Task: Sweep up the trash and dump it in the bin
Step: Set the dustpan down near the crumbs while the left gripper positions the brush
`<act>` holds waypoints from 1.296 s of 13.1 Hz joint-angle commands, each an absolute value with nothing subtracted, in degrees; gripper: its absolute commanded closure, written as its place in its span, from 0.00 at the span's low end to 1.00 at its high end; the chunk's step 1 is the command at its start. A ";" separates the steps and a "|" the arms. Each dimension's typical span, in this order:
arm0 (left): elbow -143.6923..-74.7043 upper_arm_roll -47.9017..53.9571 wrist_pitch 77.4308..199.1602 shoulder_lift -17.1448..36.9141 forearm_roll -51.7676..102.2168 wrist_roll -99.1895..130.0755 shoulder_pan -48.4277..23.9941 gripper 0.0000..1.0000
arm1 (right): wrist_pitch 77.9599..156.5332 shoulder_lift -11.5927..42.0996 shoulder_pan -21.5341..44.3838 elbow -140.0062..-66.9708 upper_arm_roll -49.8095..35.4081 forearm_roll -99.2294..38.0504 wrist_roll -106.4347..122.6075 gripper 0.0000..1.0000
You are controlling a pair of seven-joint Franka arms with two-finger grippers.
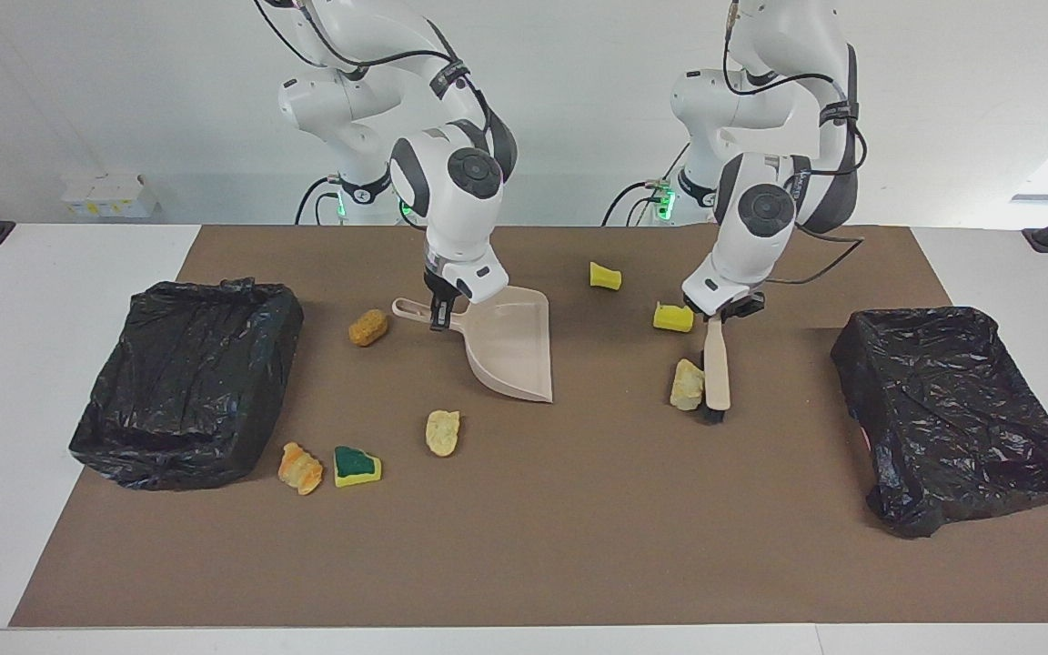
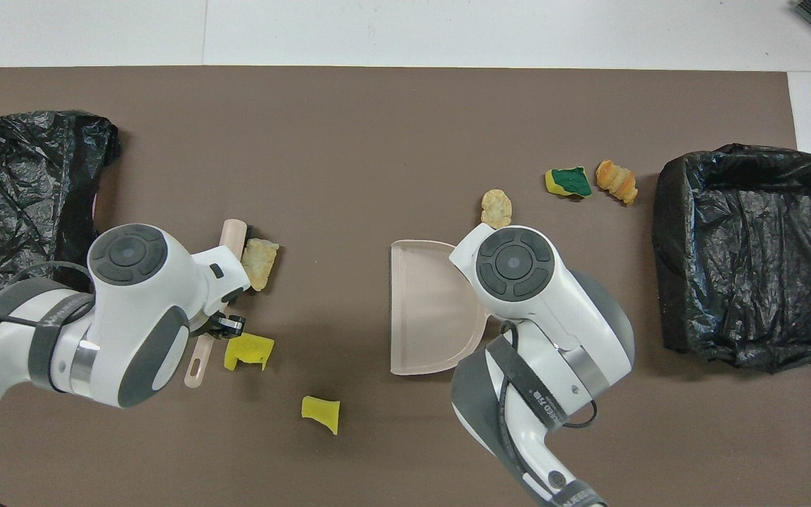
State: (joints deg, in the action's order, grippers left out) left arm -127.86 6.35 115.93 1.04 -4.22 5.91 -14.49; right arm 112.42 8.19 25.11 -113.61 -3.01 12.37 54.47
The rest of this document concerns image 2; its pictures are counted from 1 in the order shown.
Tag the pale bread chunk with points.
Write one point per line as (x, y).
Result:
(260, 262)

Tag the notched yellow sponge piece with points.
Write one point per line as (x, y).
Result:
(247, 352)

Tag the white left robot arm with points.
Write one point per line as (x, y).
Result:
(131, 324)

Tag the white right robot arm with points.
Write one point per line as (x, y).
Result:
(553, 317)

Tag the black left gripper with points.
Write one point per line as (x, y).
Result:
(229, 325)

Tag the small yellow sponge wedge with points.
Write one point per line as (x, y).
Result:
(321, 410)

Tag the orange striped croissant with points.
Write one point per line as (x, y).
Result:
(617, 181)

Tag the round pale cracker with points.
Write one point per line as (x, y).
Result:
(495, 208)

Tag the beige brush with black bristles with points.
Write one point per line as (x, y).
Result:
(233, 236)

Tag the beige plastic dustpan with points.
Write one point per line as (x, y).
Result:
(426, 310)

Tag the green and yellow sponge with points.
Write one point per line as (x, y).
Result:
(571, 182)

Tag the brown table mat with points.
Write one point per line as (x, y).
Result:
(377, 141)

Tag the bin lined with black bag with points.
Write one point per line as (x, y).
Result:
(18, 176)
(743, 267)

